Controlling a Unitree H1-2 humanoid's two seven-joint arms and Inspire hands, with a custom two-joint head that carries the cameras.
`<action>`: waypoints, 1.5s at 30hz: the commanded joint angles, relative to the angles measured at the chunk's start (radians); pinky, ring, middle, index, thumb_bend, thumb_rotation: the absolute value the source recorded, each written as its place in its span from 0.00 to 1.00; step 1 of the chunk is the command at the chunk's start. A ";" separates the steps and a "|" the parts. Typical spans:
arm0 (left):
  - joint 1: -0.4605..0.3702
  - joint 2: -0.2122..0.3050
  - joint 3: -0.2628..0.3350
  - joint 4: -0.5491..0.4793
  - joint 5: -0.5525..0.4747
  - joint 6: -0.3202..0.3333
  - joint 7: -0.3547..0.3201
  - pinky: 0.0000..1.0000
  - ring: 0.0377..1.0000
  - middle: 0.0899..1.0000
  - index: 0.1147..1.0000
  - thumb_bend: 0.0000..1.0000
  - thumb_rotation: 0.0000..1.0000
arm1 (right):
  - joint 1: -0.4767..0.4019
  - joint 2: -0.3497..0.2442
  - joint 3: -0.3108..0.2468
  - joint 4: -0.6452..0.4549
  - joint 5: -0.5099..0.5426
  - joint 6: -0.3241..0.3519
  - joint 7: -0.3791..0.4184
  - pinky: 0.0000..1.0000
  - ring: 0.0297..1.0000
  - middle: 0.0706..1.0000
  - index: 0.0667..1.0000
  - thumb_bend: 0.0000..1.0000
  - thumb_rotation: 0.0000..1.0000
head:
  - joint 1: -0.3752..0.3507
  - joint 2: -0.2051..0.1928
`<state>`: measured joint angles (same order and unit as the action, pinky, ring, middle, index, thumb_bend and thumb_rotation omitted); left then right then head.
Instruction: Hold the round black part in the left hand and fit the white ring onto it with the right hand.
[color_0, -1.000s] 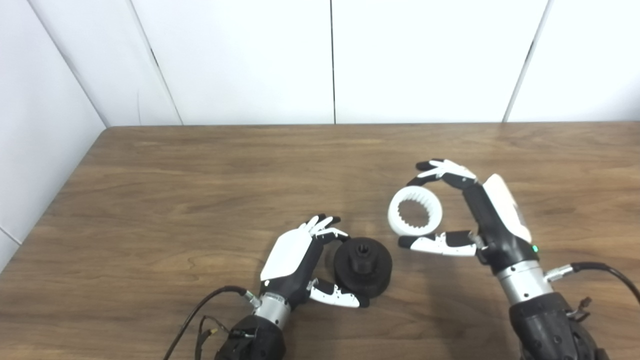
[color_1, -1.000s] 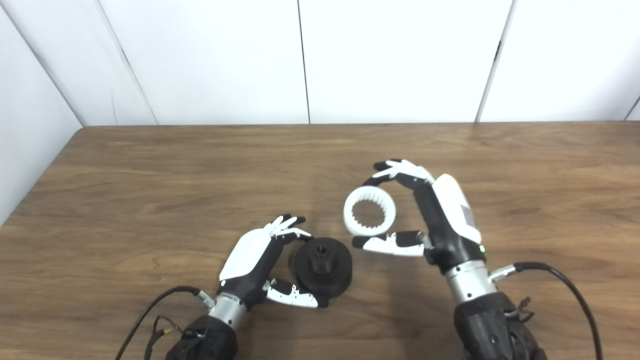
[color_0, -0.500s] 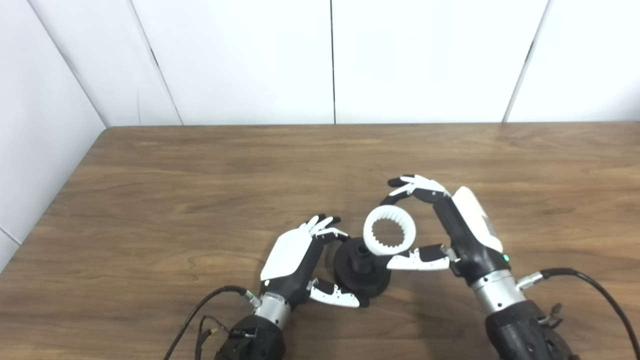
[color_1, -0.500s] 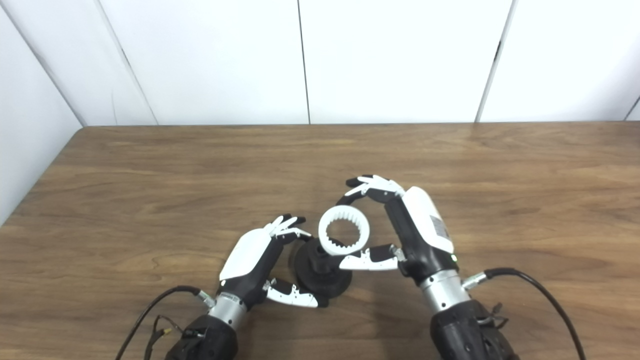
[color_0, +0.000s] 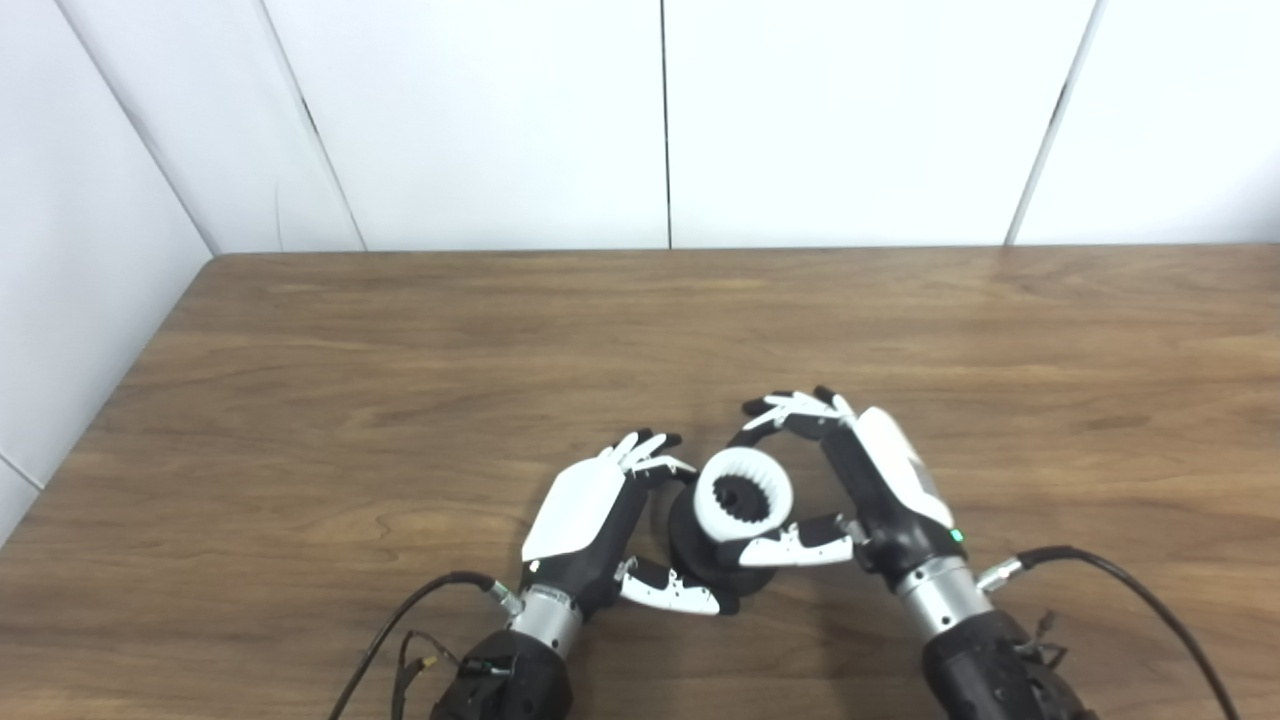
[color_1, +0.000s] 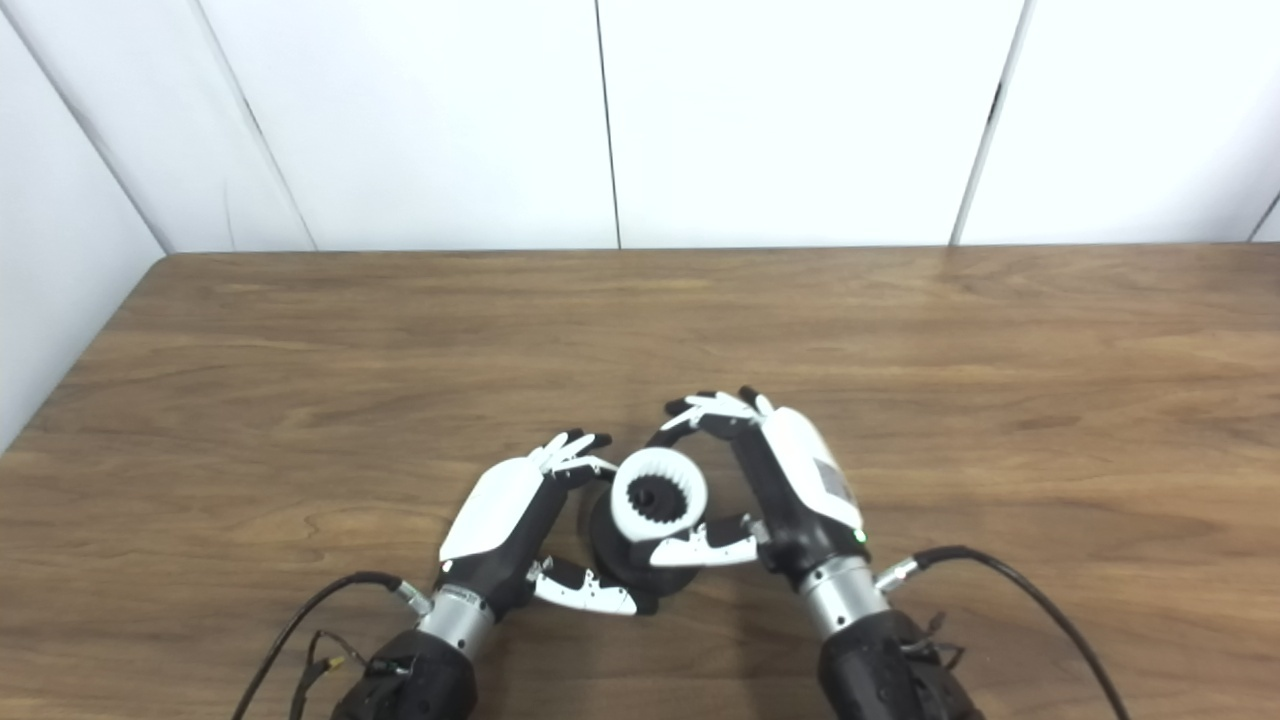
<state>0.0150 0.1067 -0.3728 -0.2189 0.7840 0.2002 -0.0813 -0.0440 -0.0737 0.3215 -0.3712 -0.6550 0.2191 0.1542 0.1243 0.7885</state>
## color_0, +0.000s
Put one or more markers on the white and black right hand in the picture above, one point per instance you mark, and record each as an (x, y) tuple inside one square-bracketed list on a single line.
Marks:
[(890, 480)]

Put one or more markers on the white and black left hand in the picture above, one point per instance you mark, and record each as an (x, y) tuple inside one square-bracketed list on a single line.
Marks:
[(580, 510)]

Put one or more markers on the round black part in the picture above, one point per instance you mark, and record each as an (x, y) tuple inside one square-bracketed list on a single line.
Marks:
[(695, 555)]

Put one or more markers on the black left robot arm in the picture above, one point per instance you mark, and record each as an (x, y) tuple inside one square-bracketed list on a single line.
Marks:
[(520, 670)]

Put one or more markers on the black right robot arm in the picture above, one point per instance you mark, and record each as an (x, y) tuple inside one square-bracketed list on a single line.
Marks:
[(980, 660)]

